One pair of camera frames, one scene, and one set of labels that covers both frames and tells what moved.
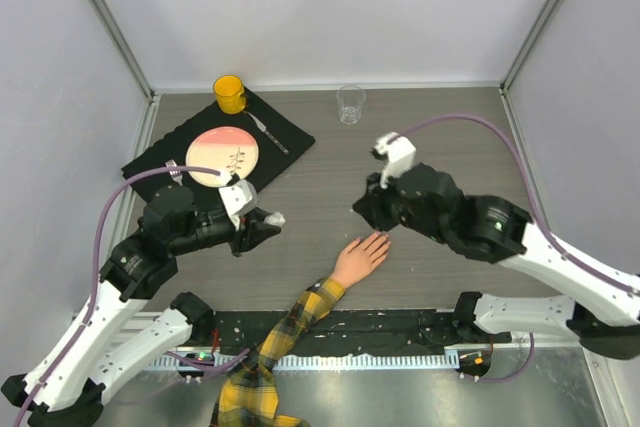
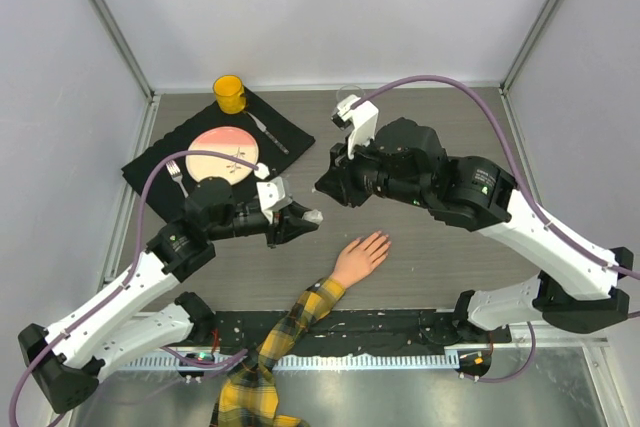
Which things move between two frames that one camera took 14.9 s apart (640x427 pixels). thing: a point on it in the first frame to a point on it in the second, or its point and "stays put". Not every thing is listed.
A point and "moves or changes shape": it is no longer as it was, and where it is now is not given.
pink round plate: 224,147 stays put
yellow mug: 230,94 stays put
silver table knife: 263,128 stays put
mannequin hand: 361,258 stays put
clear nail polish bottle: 276,219 moves or changes shape
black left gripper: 253,229 to 288,224
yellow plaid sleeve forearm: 247,397 stays put
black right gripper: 372,205 to 339,181
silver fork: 177,174 stays put
